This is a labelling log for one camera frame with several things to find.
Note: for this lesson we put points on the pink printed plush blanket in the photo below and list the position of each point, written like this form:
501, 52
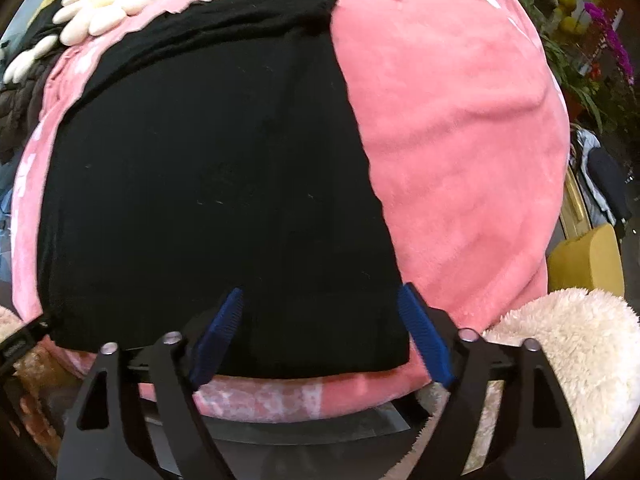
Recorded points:
450, 160

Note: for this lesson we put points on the yellow cushion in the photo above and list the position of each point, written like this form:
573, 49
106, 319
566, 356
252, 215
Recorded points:
587, 260

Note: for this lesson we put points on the gold metal frame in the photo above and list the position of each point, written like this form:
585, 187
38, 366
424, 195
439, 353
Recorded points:
572, 207

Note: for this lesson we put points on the purple orchid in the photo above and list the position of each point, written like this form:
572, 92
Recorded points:
615, 45

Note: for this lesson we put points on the yellow flowers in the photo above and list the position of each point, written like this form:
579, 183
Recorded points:
570, 10

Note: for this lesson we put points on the cream fluffy blanket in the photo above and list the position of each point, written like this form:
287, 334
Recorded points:
575, 360

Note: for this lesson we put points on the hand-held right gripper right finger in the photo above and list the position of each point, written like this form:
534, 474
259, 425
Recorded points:
425, 335

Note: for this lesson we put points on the beige plush cloth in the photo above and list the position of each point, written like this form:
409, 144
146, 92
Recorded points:
9, 317

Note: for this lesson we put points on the dark blue garment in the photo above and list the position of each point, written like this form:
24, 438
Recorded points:
605, 180

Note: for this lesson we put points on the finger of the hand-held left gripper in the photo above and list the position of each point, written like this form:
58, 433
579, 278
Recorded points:
17, 347

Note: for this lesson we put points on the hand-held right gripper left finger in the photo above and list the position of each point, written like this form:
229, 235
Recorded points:
217, 335

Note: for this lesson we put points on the small white flower pillow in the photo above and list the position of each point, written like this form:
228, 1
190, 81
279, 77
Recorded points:
30, 60

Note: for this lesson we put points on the green potted plant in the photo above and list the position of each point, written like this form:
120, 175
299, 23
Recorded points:
565, 75

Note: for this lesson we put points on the black long-sleeve sweater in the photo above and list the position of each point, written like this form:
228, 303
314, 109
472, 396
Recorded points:
200, 185

